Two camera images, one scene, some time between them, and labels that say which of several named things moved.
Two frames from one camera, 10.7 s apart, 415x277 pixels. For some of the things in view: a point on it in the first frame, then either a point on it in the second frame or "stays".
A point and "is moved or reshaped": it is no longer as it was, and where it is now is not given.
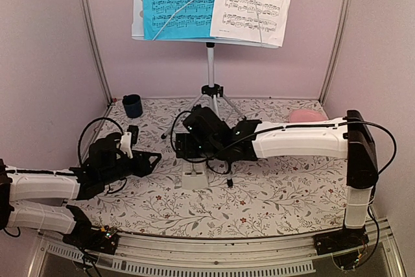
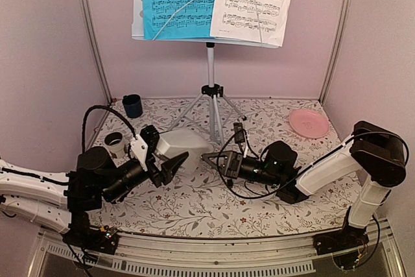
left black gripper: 145,169 → 169,169
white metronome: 194,176 is moved or reshaped
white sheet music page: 233,15 stays
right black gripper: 183,143 → 231,166
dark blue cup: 133,105 stays
